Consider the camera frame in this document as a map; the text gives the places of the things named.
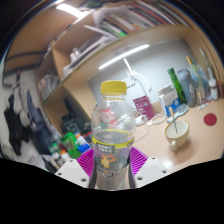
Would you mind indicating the small blue bottle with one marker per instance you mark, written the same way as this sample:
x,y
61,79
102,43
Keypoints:
x,y
83,146

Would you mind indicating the grey shaker bottle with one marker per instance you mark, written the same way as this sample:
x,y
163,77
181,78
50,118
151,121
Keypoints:
x,y
187,88

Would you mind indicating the spoon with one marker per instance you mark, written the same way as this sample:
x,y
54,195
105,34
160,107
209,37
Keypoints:
x,y
173,120

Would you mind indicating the tall clear glass bottle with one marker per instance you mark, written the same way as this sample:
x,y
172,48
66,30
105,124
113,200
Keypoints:
x,y
207,68

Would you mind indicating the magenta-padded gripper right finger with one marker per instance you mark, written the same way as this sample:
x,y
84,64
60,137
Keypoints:
x,y
140,163

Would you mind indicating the wooden shelf unit with books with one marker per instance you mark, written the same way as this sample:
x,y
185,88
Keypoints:
x,y
83,83

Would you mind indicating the dark hanging clothes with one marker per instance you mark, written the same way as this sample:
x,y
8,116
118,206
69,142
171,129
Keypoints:
x,y
20,123

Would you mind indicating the flat round red coaster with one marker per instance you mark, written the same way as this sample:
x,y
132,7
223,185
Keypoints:
x,y
210,119

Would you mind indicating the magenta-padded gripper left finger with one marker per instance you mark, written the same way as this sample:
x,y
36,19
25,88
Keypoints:
x,y
86,163

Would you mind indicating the white desk lamp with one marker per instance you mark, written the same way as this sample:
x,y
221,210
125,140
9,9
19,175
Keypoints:
x,y
125,56

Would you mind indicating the pink box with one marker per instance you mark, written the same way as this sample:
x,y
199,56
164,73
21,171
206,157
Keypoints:
x,y
144,107

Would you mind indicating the cream ceramic cup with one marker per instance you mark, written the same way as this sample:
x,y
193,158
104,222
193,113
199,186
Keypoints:
x,y
178,138

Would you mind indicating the white and blue carton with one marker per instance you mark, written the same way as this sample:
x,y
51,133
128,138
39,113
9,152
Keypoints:
x,y
169,100

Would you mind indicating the light blue hairbrush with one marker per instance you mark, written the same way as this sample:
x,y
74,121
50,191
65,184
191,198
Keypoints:
x,y
180,111

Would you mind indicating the ceiling light tube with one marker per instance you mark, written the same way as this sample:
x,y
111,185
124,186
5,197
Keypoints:
x,y
69,10

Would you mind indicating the green plastic container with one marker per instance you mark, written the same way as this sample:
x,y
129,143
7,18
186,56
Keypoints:
x,y
70,145

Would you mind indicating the clear yellow-capped drink bottle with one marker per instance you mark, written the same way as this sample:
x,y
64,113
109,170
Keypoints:
x,y
113,140

